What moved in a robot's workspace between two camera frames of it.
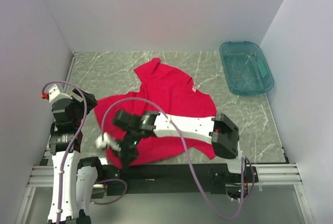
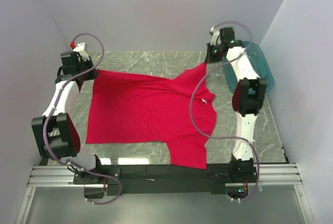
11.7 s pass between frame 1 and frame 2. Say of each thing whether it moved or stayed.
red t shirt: moved
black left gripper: moved
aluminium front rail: stayed
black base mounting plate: stayed
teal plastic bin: stayed
